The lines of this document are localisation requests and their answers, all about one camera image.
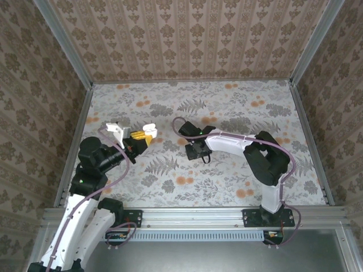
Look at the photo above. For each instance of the white earbud charging case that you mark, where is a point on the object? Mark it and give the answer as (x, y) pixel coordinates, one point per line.
(151, 131)

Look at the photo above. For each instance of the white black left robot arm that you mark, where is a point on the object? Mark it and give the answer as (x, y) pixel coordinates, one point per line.
(73, 226)

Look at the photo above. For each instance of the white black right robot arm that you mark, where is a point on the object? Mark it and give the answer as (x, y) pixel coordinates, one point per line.
(227, 143)

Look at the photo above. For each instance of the floral patterned table cover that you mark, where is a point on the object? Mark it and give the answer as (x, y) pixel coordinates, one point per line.
(198, 192)

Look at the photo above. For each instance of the wide aluminium extrusion beam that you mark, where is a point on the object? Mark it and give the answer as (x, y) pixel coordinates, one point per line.
(193, 218)

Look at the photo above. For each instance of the black connector box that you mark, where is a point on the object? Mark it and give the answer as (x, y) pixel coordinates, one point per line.
(119, 236)
(273, 236)

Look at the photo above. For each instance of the grey metal shelf plate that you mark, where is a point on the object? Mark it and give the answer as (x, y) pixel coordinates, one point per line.
(198, 258)

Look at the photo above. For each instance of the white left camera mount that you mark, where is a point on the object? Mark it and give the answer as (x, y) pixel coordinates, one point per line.
(116, 131)

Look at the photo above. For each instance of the thin aluminium frame rail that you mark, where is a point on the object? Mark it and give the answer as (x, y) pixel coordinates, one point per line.
(198, 81)

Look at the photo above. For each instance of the aluminium frame post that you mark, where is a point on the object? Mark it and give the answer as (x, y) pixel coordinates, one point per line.
(62, 42)
(317, 39)

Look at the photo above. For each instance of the short aluminium frame rail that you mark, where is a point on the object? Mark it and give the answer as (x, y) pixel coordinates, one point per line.
(344, 255)

